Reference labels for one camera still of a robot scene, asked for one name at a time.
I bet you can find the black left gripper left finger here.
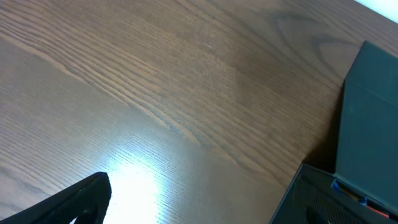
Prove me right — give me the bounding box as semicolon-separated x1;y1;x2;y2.
1;172;112;224

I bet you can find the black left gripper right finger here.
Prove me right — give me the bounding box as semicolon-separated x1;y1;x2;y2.
294;177;395;224

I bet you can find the blue Oreo cookie pack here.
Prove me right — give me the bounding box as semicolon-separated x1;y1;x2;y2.
332;180;368;205

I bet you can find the dark green box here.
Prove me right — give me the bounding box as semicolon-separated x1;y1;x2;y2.
271;41;397;223

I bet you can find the red Hacks candy bag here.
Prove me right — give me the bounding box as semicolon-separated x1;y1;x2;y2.
366;204;390;218

